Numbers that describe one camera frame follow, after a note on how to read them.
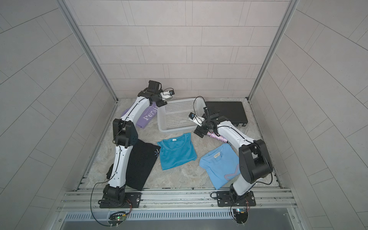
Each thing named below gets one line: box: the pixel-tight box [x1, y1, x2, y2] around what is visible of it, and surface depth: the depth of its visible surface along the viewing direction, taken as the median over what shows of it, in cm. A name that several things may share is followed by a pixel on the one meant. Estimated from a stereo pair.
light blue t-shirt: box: [199, 143, 242, 190], surface depth 84 cm
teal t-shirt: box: [157, 132, 198, 171], surface depth 88 cm
